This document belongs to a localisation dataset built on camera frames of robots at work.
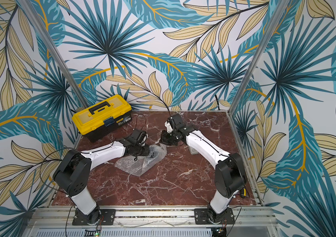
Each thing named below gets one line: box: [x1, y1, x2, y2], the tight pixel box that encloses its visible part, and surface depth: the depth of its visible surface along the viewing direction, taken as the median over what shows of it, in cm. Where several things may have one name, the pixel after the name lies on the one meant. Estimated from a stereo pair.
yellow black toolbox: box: [72, 94, 132, 143], surface depth 97 cm
